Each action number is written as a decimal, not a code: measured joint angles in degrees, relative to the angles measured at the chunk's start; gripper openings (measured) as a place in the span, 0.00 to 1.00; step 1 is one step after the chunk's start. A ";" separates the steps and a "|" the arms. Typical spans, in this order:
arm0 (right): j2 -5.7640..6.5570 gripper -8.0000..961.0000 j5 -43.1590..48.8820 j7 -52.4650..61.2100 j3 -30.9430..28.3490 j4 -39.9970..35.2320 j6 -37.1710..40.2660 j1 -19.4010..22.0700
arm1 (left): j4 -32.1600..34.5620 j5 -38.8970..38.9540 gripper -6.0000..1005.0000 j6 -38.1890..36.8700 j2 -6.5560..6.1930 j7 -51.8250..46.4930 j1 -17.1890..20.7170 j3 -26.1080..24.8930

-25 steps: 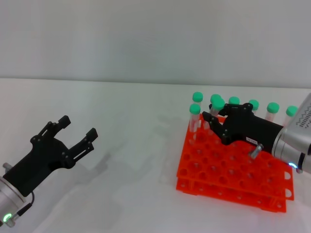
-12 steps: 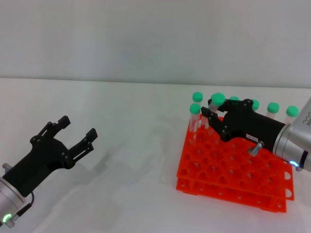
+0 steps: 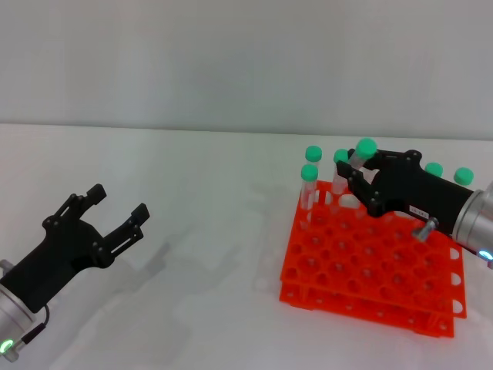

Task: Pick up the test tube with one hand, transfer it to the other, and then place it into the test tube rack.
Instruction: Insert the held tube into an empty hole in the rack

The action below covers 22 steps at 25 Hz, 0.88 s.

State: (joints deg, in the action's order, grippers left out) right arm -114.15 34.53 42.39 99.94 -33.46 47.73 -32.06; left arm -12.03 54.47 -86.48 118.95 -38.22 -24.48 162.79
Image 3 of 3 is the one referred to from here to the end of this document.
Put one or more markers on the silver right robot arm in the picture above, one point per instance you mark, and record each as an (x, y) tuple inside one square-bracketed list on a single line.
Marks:
[(473, 219)]

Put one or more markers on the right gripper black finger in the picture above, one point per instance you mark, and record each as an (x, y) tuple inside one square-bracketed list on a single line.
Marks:
[(360, 187), (400, 159)]

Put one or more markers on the orange test tube rack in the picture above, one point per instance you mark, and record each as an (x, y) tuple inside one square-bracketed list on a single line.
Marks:
[(346, 270)]

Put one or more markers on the green capped clear test tube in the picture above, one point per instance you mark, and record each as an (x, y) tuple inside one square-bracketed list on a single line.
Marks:
[(463, 175), (339, 156), (434, 169), (314, 153), (366, 147), (309, 172)]

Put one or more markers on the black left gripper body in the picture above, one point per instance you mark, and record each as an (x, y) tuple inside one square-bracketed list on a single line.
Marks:
[(61, 250)]

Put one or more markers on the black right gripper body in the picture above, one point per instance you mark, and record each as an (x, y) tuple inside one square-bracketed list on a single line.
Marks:
[(423, 192)]

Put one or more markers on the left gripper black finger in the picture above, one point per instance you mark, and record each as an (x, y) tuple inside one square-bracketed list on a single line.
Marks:
[(94, 194), (140, 214)]

